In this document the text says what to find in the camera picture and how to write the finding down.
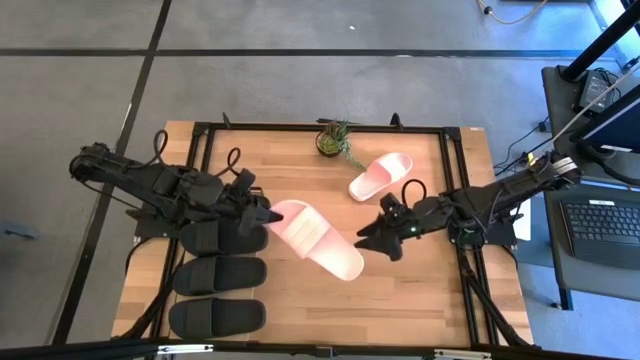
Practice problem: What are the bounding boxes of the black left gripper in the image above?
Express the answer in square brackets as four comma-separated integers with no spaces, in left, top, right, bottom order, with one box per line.
[214,168,285,237]

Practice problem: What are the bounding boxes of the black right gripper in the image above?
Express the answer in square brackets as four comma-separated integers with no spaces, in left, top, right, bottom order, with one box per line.
[354,193,454,263]

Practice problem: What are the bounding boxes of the black slide sandal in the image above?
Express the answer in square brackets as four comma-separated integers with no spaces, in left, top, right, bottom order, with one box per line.
[171,255,268,297]
[167,297,268,341]
[178,219,269,257]

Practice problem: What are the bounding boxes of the pink slide sandal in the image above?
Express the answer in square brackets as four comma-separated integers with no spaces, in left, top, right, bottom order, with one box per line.
[266,199,366,283]
[348,152,414,203]

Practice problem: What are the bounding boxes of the wooden shelf with black legs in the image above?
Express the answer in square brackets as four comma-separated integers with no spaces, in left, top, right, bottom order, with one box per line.
[168,192,272,348]

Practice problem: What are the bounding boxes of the potted succulent plant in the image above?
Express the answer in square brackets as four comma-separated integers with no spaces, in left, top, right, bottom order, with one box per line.
[314,119,367,172]

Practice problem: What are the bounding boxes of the white paper sheet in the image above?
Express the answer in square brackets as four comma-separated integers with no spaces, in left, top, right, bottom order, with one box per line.
[514,212,533,242]

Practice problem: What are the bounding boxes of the black side desk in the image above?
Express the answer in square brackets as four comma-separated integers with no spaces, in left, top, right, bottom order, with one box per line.
[542,64,640,311]

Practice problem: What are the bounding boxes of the black keyboard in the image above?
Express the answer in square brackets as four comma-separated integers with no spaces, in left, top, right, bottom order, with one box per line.
[559,198,640,271]

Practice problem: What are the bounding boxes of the small black floor object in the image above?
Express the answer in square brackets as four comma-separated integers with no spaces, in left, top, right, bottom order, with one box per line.
[0,219,39,241]

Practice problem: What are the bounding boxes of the black power adapter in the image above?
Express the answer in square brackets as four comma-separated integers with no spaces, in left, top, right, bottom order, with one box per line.
[578,69,621,115]

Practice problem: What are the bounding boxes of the black computer monitor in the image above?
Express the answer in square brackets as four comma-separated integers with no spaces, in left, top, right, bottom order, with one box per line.
[569,82,640,156]

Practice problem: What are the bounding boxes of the black upright pole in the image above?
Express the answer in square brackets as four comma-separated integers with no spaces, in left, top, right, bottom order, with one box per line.
[562,0,640,82]

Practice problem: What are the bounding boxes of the black aluminium table frame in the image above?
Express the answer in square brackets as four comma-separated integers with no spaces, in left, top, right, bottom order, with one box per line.
[112,112,539,360]

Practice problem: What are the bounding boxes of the silver metal bracket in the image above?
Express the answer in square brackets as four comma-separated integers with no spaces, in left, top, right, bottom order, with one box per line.
[157,343,215,356]
[433,348,492,360]

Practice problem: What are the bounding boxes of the yellow floor cable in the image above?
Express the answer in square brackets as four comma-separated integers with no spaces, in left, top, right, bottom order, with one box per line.
[477,0,549,26]

